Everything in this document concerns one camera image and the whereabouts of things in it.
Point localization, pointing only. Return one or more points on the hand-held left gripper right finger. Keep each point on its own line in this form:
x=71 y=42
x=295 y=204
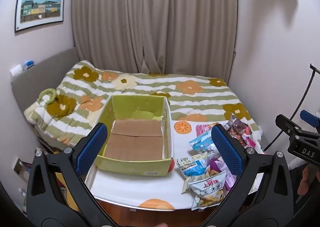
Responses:
x=225 y=147

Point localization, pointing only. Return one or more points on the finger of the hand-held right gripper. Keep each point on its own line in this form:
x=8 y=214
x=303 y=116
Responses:
x=310 y=117
x=285 y=122

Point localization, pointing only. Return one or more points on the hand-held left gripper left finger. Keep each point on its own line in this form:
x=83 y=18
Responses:
x=90 y=147

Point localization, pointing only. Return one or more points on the purple snack packet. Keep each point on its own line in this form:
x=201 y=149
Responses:
x=215 y=165

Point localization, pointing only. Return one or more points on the dark brown snack packet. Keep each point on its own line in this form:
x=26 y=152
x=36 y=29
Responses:
x=237 y=129

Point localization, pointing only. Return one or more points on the light blue snack packet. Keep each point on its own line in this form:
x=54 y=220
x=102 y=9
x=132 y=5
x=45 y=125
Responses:
x=200 y=144

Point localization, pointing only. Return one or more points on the pink red snack packet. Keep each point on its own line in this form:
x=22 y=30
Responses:
x=250 y=142

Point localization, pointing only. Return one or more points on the blue white cartoon packet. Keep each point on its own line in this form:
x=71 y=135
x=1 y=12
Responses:
x=192 y=167

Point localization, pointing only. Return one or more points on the white corn chips packet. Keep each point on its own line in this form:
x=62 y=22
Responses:
x=210 y=189

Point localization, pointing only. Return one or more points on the green cardboard box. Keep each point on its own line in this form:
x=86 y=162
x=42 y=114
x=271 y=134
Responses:
x=140 y=167

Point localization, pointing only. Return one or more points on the person's right hand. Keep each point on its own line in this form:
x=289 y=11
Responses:
x=303 y=179

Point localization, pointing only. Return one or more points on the black floor lamp pole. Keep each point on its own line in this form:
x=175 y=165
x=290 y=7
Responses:
x=314 y=69

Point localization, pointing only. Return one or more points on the persimmon print tablecloth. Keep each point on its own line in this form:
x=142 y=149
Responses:
x=150 y=187

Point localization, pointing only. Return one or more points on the floral striped blanket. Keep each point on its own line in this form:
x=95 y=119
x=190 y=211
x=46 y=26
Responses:
x=150 y=86

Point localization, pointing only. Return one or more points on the grey padded headboard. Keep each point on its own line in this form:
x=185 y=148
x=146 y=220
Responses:
x=45 y=71

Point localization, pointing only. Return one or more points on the blue white small box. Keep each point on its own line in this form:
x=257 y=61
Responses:
x=28 y=64

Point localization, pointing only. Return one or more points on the beige curtain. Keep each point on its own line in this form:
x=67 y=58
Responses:
x=150 y=16

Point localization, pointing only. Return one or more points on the framed houses picture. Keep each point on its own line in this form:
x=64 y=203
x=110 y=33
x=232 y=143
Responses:
x=40 y=4

